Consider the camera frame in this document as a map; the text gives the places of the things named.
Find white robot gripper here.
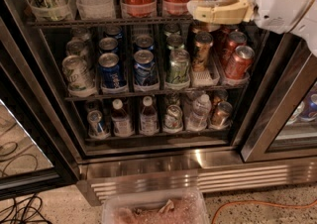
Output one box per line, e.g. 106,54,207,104
187,0,317,34

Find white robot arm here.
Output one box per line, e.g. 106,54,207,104
187,0,317,55

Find red can middle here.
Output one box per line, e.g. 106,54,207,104
219,31,247,67

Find gold brown can front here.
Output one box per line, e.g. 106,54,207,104
192,31,213,71

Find red can front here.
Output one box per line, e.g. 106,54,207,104
225,46,255,80

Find copper can bottom shelf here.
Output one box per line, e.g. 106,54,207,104
210,101,233,129

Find clear water bottle bottom shelf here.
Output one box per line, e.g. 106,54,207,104
186,94,212,131

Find blue can behind right door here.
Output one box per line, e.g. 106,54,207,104
299,92,317,122

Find silver can bottom shelf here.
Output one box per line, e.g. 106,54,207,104
163,105,183,133

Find blue Pepsi can front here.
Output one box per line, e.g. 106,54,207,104
98,53,127,93

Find stainless steel fridge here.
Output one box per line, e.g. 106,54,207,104
0,0,317,205

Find white green can front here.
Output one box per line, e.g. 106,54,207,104
62,56,97,97

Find blue can bottom shelf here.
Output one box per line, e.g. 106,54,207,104
87,110,109,139

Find open glass fridge door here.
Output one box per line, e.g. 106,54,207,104
0,65,78,200

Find brown juice bottle right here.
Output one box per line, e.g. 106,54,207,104
140,96,159,136

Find brown juice bottle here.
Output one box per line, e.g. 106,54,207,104
111,99,134,137
140,96,159,136

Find brown juice bottle left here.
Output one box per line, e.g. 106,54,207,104
111,99,134,137

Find clear plastic bin on floor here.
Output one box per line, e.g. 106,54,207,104
102,187,209,224

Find orange cable on floor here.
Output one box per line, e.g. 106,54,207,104
211,198,317,224

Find black cables on floor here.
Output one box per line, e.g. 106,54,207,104
0,194,53,224

